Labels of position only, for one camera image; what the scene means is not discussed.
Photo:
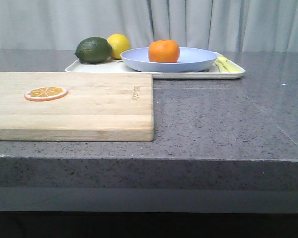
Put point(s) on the light blue plate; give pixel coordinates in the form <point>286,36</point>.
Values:
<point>190,60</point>

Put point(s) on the white rectangular tray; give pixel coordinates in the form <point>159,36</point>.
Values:
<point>118,66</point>

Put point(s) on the grey curtain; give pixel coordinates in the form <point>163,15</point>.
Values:
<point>220,25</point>

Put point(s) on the dark green lime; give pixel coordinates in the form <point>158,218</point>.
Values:
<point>93,50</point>

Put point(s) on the yellow lemon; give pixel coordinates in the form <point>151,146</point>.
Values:
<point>119,44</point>

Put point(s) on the pale yellow utensil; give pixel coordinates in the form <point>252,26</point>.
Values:
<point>221,67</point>
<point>224,61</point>

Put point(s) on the wooden cutting board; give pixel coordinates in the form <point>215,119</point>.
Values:
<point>98,107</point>

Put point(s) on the whole orange fruit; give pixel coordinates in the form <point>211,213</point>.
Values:
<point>164,51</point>

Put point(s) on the orange slice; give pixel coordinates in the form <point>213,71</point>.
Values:
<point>45,93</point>

